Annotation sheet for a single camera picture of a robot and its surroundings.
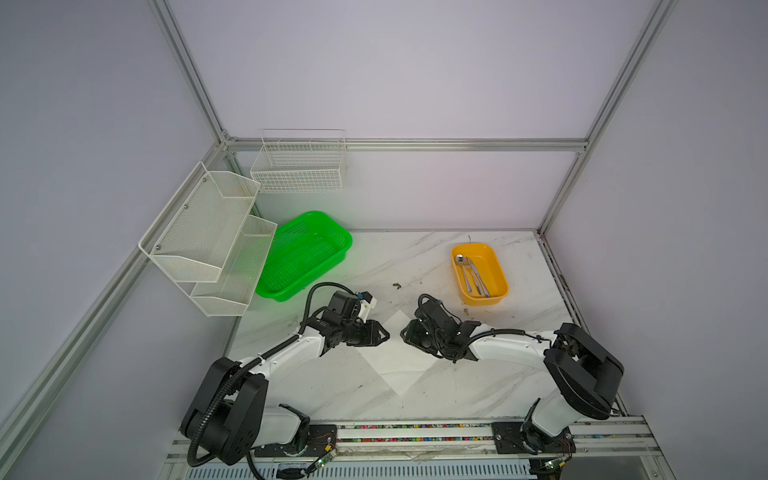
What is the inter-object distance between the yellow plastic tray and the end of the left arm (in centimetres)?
35

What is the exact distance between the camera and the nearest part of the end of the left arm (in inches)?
25.2

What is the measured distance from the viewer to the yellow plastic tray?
1.00 m
